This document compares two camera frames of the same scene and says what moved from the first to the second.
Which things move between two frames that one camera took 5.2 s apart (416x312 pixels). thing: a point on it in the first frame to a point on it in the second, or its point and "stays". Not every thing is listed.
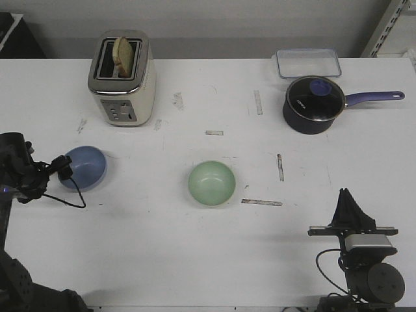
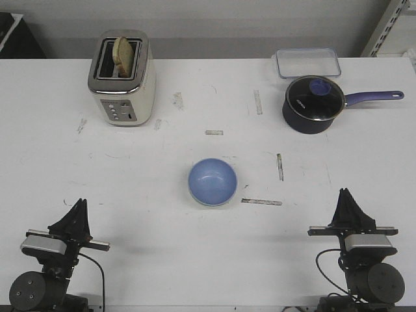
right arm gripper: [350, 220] stays
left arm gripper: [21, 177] to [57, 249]
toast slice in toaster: [123, 55] stays
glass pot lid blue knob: [315, 97] stays
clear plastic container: [308, 62] stays
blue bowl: [90, 168] to [212, 181]
